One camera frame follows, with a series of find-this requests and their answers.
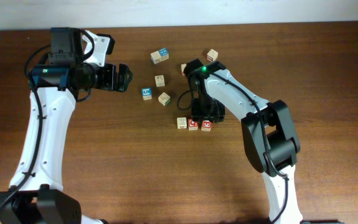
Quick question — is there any wooden block far right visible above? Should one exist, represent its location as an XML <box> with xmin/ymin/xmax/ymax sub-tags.
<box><xmin>206</xmin><ymin>49</ymin><xmax>219</xmax><ymax>62</ymax></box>

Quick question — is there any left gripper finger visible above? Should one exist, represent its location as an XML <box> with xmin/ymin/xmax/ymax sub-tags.
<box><xmin>116</xmin><ymin>77</ymin><xmax>131</xmax><ymax>92</ymax></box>
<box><xmin>118</xmin><ymin>63</ymin><xmax>133</xmax><ymax>78</ymax></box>

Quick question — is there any blue topped wooden block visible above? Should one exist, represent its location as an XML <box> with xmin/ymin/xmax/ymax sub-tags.
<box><xmin>158</xmin><ymin>48</ymin><xmax>169</xmax><ymax>61</ymax></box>

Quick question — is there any wooden block ball picture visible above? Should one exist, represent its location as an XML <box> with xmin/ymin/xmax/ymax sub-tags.
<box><xmin>155</xmin><ymin>75</ymin><xmax>165</xmax><ymax>87</ymax></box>

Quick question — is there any wooden block red A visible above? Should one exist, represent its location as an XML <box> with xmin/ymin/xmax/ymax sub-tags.
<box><xmin>181</xmin><ymin>63</ymin><xmax>186</xmax><ymax>76</ymax></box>

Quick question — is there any red E wooden block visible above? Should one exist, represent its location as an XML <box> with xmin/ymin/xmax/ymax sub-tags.
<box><xmin>201</xmin><ymin>120</ymin><xmax>212</xmax><ymax>131</ymax></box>

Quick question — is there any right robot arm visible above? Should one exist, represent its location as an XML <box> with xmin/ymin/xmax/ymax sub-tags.
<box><xmin>183</xmin><ymin>59</ymin><xmax>303</xmax><ymax>223</ymax></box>

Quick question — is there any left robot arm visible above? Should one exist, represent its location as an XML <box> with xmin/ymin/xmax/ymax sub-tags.
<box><xmin>0</xmin><ymin>27</ymin><xmax>133</xmax><ymax>224</ymax></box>

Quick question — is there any plain wooden block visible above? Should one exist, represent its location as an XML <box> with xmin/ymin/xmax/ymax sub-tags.
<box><xmin>150</xmin><ymin>51</ymin><xmax>162</xmax><ymax>64</ymax></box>

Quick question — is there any blue 5 wooden block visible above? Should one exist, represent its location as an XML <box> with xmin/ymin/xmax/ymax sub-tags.
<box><xmin>142</xmin><ymin>88</ymin><xmax>152</xmax><ymax>100</ymax></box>

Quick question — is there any wooden block elephant picture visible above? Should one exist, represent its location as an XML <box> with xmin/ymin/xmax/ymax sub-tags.
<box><xmin>158</xmin><ymin>92</ymin><xmax>171</xmax><ymax>106</ymax></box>

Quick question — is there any red Q wooden block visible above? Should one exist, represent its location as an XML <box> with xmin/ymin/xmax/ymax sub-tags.
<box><xmin>188</xmin><ymin>119</ymin><xmax>199</xmax><ymax>131</ymax></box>

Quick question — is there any wooden block yellow side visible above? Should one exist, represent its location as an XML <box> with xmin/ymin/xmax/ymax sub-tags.
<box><xmin>177</xmin><ymin>117</ymin><xmax>187</xmax><ymax>129</ymax></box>

